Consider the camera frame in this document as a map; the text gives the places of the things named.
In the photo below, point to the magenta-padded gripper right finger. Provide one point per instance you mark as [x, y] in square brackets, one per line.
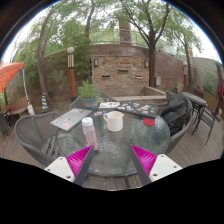
[146, 161]

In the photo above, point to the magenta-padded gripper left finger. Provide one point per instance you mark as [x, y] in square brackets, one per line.
[77, 161]

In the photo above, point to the pink bottle with white cap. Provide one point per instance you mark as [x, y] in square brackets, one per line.
[90, 135]

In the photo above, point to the flat round red coaster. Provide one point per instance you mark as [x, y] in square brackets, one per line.
[149, 122]

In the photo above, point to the silver laptop with stickers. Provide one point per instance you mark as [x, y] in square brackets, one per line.
[70, 119]

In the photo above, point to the white ceramic mug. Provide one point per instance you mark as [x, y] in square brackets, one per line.
[115, 121]

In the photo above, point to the black laptop with stickers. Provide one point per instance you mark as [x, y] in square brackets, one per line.
[138, 109]

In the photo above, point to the small colourful card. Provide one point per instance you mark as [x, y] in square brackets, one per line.
[100, 113]

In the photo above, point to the black jacket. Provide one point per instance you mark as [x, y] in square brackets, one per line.
[176, 115]

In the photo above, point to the white booklet with stickers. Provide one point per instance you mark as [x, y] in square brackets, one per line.
[108, 105]

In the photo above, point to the green potted plant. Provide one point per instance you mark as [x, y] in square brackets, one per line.
[88, 95]

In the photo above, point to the blue yellow striped cone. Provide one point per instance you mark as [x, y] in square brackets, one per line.
[45, 101]

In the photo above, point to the black metal chair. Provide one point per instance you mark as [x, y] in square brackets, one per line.
[206, 120]

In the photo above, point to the round dark patio table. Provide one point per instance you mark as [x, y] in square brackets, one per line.
[195, 99]

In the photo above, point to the wooden bench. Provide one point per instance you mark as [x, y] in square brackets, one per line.
[16, 106]

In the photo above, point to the closed maroon umbrella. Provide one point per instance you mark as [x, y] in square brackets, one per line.
[220, 85]

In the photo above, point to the orange patio umbrella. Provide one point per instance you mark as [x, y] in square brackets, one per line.
[9, 73]

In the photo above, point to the grey wall box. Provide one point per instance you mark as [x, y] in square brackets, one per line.
[158, 81]

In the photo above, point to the black wall lamp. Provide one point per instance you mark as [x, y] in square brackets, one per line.
[96, 62]
[146, 63]

